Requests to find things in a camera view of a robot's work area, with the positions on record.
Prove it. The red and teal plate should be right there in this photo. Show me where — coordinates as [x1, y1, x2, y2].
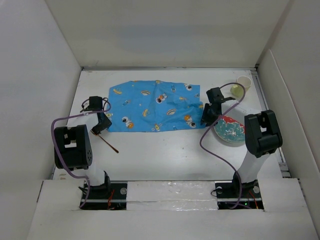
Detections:
[213, 116, 245, 145]

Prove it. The pale yellow mug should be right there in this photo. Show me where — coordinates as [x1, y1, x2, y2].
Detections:
[230, 75, 253, 98]

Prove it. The blue space-print cloth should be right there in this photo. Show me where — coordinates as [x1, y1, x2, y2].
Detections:
[106, 80, 204, 133]

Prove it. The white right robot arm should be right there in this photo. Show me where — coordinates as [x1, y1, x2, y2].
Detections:
[200, 87, 283, 197]

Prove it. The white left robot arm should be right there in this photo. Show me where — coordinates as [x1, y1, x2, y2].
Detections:
[50, 96, 113, 199]

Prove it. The copper fork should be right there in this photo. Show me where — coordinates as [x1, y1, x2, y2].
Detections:
[96, 134, 119, 154]

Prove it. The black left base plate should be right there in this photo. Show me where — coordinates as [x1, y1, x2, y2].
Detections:
[79, 181, 128, 211]

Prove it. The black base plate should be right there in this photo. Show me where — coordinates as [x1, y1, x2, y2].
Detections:
[210, 180, 264, 210]
[79, 181, 128, 211]

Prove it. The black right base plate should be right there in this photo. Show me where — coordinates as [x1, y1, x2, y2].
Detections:
[210, 180, 264, 210]

